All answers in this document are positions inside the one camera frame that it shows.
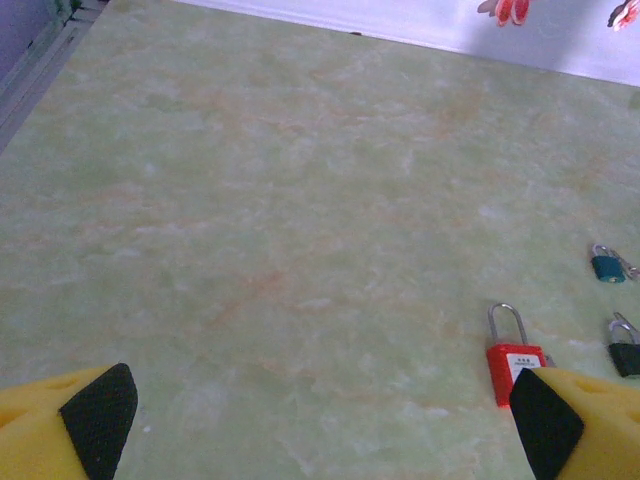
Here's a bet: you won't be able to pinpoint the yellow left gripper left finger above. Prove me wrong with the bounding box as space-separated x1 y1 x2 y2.
0 363 138 480

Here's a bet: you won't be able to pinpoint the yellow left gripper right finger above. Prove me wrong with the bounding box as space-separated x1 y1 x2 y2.
508 367 640 480

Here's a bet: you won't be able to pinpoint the small black block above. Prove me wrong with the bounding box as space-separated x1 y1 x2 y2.
607 319 640 380

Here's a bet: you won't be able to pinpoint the small orange square block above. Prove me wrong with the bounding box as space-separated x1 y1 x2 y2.
487 302 551 409

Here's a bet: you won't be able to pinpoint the teal padlock keys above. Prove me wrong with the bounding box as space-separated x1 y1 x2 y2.
612 249 640 281

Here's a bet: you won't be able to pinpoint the aluminium side rail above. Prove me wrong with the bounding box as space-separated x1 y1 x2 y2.
0 0 109 154

